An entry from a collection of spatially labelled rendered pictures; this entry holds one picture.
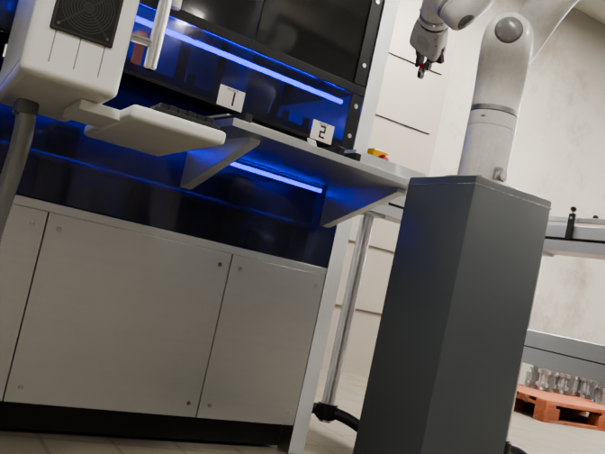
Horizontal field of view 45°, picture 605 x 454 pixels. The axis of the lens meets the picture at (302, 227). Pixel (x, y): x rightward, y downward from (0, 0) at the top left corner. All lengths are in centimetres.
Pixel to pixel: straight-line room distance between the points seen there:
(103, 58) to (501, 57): 93
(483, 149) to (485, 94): 14
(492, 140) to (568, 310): 489
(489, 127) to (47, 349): 125
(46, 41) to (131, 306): 88
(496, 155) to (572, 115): 480
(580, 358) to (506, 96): 110
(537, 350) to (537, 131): 375
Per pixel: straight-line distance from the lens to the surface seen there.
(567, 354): 269
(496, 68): 187
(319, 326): 240
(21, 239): 198
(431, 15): 203
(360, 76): 248
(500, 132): 185
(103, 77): 145
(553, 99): 648
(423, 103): 550
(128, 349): 210
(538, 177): 632
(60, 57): 144
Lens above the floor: 54
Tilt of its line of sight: 4 degrees up
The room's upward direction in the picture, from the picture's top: 12 degrees clockwise
